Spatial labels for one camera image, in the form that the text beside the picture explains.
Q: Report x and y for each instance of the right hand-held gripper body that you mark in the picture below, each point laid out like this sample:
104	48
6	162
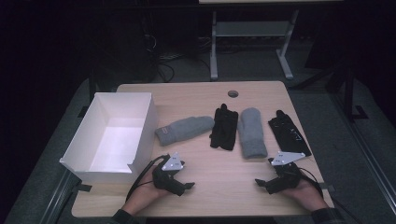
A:
286	177

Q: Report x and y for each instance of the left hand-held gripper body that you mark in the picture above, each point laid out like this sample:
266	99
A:
168	175

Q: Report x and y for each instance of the black glove with white print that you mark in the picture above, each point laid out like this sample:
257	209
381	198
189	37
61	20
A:
289	137

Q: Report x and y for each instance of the plain grey mitten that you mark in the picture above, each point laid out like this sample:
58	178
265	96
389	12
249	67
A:
251	133

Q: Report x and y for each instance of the grey mitten with label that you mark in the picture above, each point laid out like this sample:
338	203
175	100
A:
186	128

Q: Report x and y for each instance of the white box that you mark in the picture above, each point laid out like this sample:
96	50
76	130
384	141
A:
118	146

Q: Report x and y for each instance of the person's right hand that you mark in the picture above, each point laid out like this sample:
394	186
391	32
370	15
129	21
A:
306	194

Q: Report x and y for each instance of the person's left hand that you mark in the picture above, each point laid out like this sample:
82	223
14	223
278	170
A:
143	194

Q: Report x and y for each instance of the black floor stand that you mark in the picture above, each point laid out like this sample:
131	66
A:
348	93

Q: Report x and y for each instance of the grey metal shelf stand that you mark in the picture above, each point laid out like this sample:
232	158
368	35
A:
252	29

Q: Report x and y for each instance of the aluminium frame rail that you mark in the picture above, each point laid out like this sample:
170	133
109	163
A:
57	199
367	155

